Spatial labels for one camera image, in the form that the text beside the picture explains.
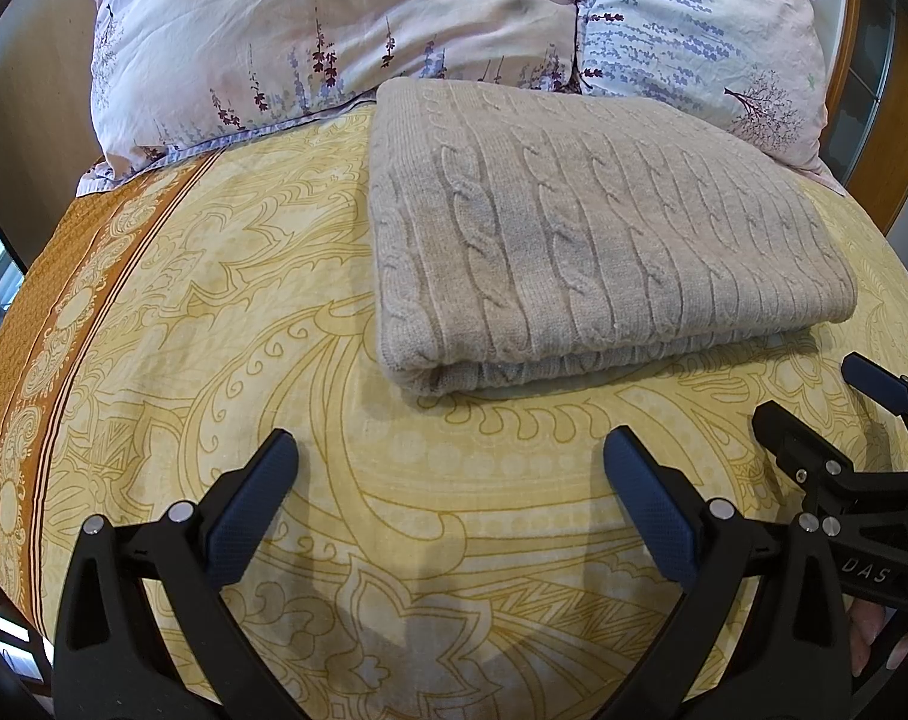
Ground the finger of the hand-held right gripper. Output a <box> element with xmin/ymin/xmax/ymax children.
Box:
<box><xmin>841</xmin><ymin>352</ymin><xmax>908</xmax><ymax>428</ymax></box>
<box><xmin>751</xmin><ymin>400</ymin><xmax>886</xmax><ymax>518</ymax></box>

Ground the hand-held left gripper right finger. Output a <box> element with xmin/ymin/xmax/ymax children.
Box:
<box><xmin>602</xmin><ymin>426</ymin><xmax>854</xmax><ymax>720</ymax></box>

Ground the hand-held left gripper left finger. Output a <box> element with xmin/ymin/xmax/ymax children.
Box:
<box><xmin>53</xmin><ymin>427</ymin><xmax>299</xmax><ymax>720</ymax></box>

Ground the beige cable-knit blanket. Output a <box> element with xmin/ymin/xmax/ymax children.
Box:
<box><xmin>368</xmin><ymin>77</ymin><xmax>860</xmax><ymax>397</ymax></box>

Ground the person's right hand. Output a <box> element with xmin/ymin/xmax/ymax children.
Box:
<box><xmin>847</xmin><ymin>600</ymin><xmax>908</xmax><ymax>680</ymax></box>

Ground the yellow patterned bed sheet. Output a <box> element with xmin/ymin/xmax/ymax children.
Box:
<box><xmin>0</xmin><ymin>101</ymin><xmax>908</xmax><ymax>720</ymax></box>

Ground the wooden headboard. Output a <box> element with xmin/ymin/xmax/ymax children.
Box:
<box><xmin>787</xmin><ymin>0</ymin><xmax>908</xmax><ymax>237</ymax></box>

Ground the blue lavender print pillow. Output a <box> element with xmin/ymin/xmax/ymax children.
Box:
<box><xmin>574</xmin><ymin>0</ymin><xmax>849</xmax><ymax>192</ymax></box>

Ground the pink floral print pillow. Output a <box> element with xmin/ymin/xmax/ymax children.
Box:
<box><xmin>77</xmin><ymin>0</ymin><xmax>594</xmax><ymax>192</ymax></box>

